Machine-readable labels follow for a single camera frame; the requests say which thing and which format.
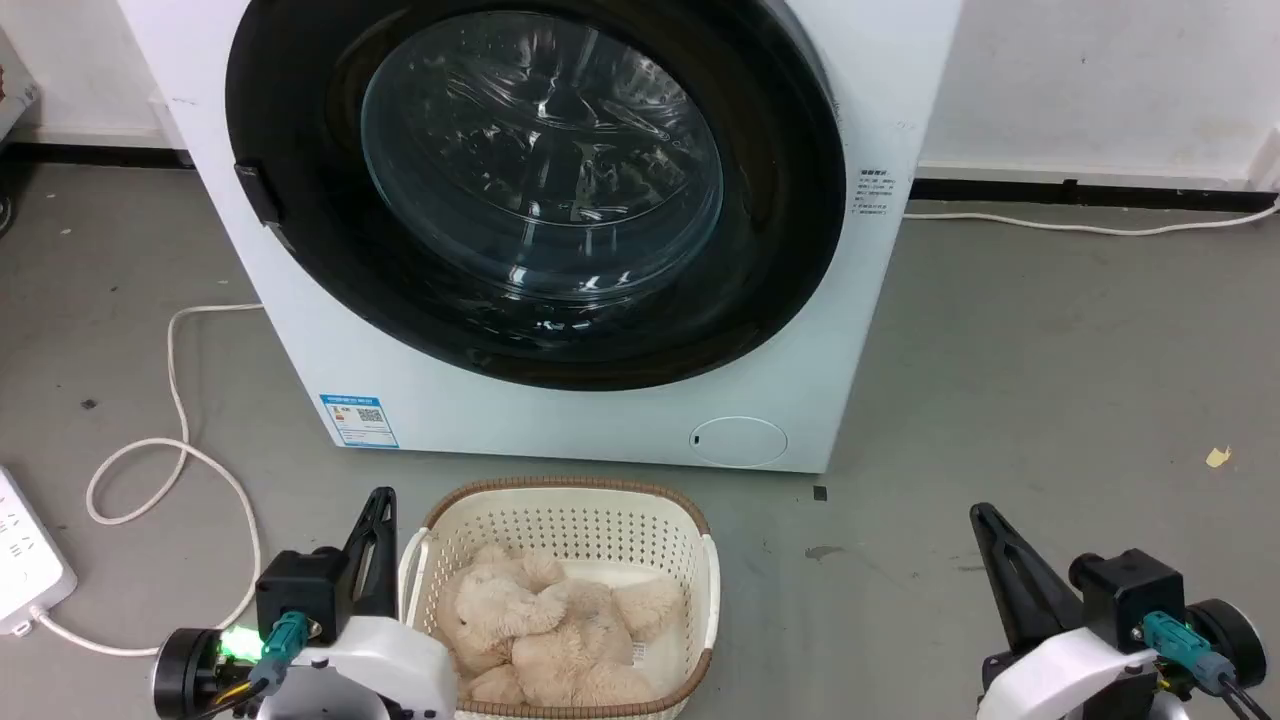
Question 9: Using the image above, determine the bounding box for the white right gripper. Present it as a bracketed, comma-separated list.
[969, 503, 1268, 720]

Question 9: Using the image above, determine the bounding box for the teal plug gripper cable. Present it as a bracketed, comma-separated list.
[205, 611, 311, 720]
[1140, 611, 1280, 720]

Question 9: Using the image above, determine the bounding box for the blue energy label sticker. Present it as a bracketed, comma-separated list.
[319, 393, 400, 450]

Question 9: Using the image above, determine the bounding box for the cream perforated laundry basket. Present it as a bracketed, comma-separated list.
[398, 476, 721, 720]

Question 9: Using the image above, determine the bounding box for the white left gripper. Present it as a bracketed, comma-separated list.
[153, 487, 459, 720]

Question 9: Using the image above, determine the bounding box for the white power strip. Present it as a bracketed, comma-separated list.
[0, 465, 79, 638]

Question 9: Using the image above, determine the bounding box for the beige plush teddy bear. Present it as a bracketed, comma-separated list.
[437, 543, 686, 709]

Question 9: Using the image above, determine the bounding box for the thin white floor cable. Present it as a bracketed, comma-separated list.
[903, 196, 1280, 238]

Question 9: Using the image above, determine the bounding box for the round white filter cover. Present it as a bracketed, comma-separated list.
[689, 416, 789, 469]

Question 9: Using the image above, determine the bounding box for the teal plug right gripper cable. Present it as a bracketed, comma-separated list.
[1140, 611, 1280, 720]

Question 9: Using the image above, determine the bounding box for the teal plug left gripper cable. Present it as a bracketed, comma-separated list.
[205, 611, 311, 720]

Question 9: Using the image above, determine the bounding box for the white washing machine body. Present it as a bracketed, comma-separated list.
[118, 0, 963, 474]

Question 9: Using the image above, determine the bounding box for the white looped power cable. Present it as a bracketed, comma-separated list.
[34, 302, 266, 659]

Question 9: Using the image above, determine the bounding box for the small text warning sticker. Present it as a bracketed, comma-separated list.
[853, 167, 894, 218]

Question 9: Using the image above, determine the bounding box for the black round washer door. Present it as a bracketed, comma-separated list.
[225, 0, 848, 392]

